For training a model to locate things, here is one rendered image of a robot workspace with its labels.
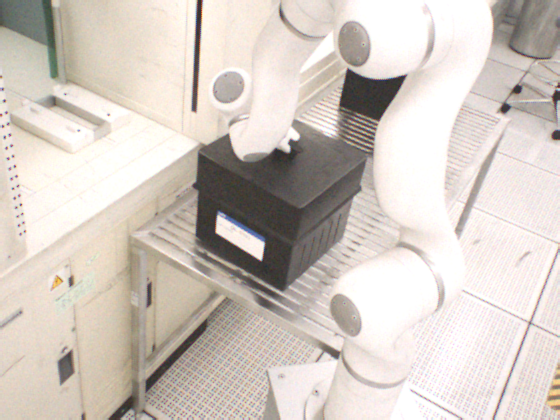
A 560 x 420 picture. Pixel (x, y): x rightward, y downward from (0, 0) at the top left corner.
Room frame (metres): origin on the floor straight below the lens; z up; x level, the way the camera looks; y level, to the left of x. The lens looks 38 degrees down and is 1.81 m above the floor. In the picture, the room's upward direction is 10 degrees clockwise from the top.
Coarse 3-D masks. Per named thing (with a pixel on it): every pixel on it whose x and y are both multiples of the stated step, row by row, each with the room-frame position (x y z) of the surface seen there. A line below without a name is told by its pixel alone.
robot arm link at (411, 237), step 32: (448, 0) 0.79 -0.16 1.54; (480, 0) 0.82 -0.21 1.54; (448, 32) 0.76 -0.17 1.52; (480, 32) 0.80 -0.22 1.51; (448, 64) 0.78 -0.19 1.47; (480, 64) 0.80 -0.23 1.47; (416, 96) 0.77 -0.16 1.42; (448, 96) 0.77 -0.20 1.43; (384, 128) 0.75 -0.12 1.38; (416, 128) 0.73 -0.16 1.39; (448, 128) 0.75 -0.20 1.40; (384, 160) 0.73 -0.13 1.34; (416, 160) 0.72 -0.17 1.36; (384, 192) 0.72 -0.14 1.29; (416, 192) 0.71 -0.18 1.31; (416, 224) 0.71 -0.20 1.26; (448, 224) 0.73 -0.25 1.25; (448, 256) 0.73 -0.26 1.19; (448, 288) 0.70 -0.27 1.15
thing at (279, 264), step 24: (216, 216) 1.12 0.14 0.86; (240, 216) 1.09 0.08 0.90; (336, 216) 1.18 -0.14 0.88; (216, 240) 1.12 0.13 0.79; (240, 240) 1.08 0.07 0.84; (264, 240) 1.05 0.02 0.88; (312, 240) 1.10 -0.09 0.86; (336, 240) 1.21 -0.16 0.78; (240, 264) 1.08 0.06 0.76; (264, 264) 1.05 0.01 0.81; (288, 264) 1.02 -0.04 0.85; (312, 264) 1.12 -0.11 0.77
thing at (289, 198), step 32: (224, 160) 1.14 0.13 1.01; (288, 160) 1.18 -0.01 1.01; (320, 160) 1.20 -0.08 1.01; (352, 160) 1.22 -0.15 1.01; (224, 192) 1.11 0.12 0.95; (256, 192) 1.07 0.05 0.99; (288, 192) 1.06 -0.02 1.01; (320, 192) 1.08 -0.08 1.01; (352, 192) 1.22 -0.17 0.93; (256, 224) 1.06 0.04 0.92; (288, 224) 1.02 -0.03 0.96; (320, 224) 1.09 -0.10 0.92
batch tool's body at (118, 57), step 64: (64, 0) 1.60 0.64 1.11; (128, 0) 1.51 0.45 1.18; (192, 0) 1.42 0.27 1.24; (0, 64) 1.63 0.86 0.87; (64, 64) 1.58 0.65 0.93; (128, 64) 1.51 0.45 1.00; (192, 64) 1.42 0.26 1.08; (0, 128) 0.88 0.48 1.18; (128, 128) 1.41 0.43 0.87; (192, 128) 1.41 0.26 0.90; (0, 192) 0.87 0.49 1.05; (64, 192) 1.11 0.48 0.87; (128, 192) 1.15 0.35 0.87; (0, 256) 0.84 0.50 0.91; (64, 256) 0.97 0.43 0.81; (128, 256) 1.15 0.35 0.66; (0, 320) 0.81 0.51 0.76; (64, 320) 0.95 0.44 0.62; (128, 320) 1.14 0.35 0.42; (0, 384) 0.79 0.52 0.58; (64, 384) 0.93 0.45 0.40; (128, 384) 1.14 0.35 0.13
